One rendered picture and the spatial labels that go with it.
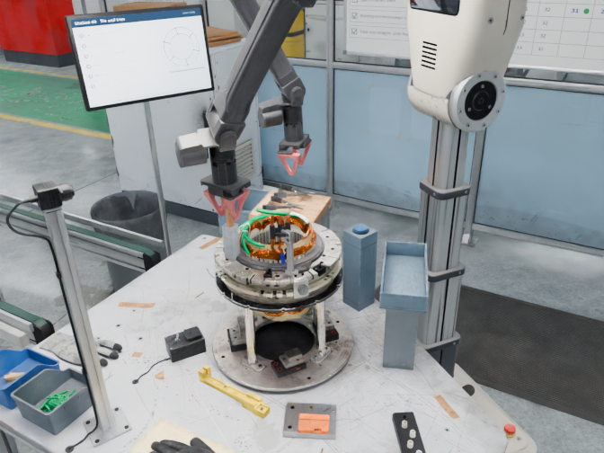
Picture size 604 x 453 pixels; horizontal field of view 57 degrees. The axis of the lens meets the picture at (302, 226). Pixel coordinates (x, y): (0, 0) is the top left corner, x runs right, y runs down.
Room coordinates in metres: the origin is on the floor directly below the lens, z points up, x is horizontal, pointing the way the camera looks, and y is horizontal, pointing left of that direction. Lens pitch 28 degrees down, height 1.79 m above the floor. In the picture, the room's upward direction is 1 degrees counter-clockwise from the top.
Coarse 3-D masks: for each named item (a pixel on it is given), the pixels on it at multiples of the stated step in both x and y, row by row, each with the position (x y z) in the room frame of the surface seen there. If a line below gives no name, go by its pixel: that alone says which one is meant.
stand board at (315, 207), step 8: (272, 192) 1.63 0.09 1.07; (288, 192) 1.63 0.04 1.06; (264, 200) 1.57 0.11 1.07; (288, 200) 1.57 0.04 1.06; (296, 200) 1.57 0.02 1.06; (304, 200) 1.57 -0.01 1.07; (312, 200) 1.57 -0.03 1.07; (320, 200) 1.56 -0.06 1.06; (328, 200) 1.57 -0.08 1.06; (256, 208) 1.52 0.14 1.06; (304, 208) 1.52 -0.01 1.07; (312, 208) 1.51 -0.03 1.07; (320, 208) 1.51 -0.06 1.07; (312, 216) 1.46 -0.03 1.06; (320, 216) 1.49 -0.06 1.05
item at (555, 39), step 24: (528, 0) 3.05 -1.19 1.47; (552, 0) 3.00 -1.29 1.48; (576, 0) 2.94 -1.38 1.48; (600, 0) 2.89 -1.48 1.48; (528, 24) 3.04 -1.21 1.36; (552, 24) 2.99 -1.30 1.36; (576, 24) 2.93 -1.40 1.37; (600, 24) 2.88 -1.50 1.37; (528, 48) 3.04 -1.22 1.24; (552, 48) 2.98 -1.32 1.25; (576, 48) 2.92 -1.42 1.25; (600, 48) 2.86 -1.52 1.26
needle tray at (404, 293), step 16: (384, 256) 1.22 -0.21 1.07; (400, 256) 1.28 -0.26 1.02; (416, 256) 1.28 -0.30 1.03; (384, 272) 1.19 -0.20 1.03; (400, 272) 1.20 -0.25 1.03; (416, 272) 1.20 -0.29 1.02; (384, 288) 1.14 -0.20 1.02; (400, 288) 1.14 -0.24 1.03; (416, 288) 1.13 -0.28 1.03; (384, 304) 1.06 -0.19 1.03; (400, 304) 1.05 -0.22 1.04; (416, 304) 1.04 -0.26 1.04; (400, 320) 1.12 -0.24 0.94; (416, 320) 1.11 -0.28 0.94; (384, 336) 1.13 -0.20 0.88; (400, 336) 1.12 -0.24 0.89; (384, 352) 1.13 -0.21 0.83; (400, 352) 1.12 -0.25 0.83; (400, 368) 1.12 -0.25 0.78
